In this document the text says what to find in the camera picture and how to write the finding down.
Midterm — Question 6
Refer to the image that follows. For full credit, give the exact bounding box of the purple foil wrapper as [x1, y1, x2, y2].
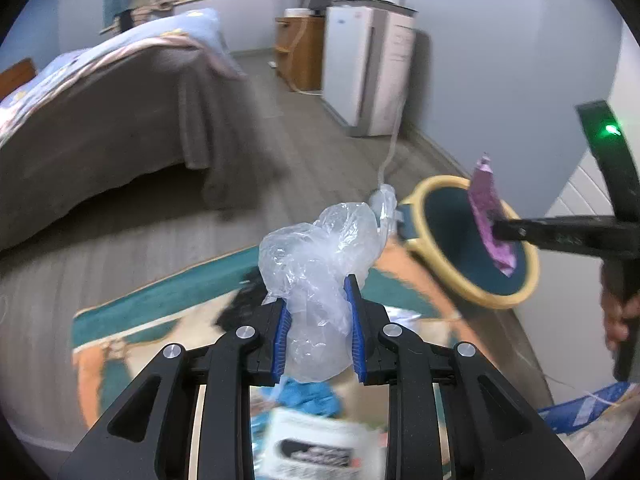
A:
[468, 154, 516, 278]

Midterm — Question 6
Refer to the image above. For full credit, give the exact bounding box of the clear plastic bag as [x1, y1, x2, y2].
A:
[258, 184, 397, 382]

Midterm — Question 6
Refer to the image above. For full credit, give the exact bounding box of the yellow teal trash bin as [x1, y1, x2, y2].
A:
[397, 174, 540, 310]

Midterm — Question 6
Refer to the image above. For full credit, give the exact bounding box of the person right hand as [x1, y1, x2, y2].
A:
[601, 286, 640, 351]

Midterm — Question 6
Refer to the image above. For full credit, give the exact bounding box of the blue packaging on floor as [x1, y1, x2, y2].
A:
[538, 382, 637, 434]

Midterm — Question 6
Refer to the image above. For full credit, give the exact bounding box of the teal orange patterned rug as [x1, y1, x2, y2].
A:
[69, 238, 554, 461]

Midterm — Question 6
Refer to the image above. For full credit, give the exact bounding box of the white printed box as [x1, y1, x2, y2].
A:
[256, 408, 385, 479]

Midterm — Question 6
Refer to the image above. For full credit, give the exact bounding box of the blue crumpled wrapper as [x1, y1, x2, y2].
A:
[270, 377, 342, 418]

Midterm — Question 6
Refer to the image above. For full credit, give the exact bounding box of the white air purifier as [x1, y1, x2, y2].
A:
[321, 0, 416, 138]

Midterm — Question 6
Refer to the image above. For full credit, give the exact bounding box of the bed with grey cover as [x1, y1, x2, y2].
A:
[1, 9, 283, 248]

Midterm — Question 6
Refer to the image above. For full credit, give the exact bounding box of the wooden nightstand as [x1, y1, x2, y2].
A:
[273, 16, 326, 92]

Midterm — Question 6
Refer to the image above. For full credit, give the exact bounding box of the white power cable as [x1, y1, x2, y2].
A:
[375, 98, 409, 191]

